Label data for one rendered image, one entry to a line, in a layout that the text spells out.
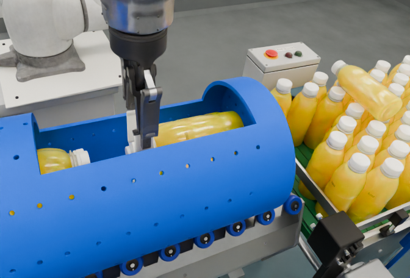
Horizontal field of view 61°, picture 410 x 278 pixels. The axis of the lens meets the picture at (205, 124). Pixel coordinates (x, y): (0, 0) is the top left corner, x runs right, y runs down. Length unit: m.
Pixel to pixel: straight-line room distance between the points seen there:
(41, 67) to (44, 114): 0.13
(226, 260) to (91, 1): 0.73
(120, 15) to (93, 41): 0.78
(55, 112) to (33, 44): 0.19
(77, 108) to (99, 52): 0.20
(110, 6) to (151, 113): 0.15
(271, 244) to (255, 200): 0.27
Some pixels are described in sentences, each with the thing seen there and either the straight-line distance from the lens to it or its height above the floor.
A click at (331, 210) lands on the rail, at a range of 0.85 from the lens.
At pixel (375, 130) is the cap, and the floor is 1.09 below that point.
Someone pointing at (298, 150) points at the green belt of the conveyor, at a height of 0.90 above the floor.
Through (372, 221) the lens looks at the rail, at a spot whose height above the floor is 0.98.
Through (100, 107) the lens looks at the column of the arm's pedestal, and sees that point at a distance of 1.08.
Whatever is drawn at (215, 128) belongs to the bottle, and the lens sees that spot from 0.62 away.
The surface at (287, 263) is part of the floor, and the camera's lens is 1.89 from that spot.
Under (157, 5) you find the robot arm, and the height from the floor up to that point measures 1.43.
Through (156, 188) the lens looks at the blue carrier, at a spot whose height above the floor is 1.18.
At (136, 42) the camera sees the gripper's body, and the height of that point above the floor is 1.38.
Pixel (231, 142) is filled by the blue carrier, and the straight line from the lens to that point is 0.56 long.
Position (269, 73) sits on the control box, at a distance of 1.01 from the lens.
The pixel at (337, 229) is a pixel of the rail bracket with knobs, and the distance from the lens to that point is 0.79.
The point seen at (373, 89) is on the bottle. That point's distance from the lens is 0.92.
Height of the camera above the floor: 1.60
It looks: 42 degrees down
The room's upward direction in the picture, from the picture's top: 9 degrees clockwise
